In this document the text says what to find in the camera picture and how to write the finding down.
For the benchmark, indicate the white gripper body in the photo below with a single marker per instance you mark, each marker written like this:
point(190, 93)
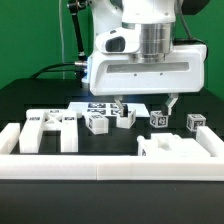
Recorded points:
point(145, 60)

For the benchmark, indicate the white marker sheet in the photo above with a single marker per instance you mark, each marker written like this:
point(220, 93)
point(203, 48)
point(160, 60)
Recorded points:
point(107, 109)

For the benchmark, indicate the white tagged cube near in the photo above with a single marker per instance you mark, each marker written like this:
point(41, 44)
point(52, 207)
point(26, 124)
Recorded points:
point(158, 120)

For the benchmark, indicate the white chair seat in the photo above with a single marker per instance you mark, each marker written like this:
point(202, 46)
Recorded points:
point(168, 145)

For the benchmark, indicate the white tagged cube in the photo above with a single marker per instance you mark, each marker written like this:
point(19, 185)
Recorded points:
point(158, 120)
point(195, 120)

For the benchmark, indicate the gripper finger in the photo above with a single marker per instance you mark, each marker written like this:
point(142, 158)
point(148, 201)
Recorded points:
point(170, 102)
point(118, 102)

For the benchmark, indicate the white chair back frame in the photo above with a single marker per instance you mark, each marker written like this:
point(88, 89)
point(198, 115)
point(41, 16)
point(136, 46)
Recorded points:
point(40, 120)

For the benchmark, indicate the white U-shaped obstacle frame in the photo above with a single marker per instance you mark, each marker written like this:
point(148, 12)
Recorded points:
point(61, 167)

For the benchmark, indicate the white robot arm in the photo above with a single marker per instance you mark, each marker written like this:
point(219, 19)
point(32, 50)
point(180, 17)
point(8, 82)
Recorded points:
point(112, 14)

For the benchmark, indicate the white tagged cube far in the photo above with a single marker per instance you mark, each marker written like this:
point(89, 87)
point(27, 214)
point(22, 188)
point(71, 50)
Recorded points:
point(195, 120)

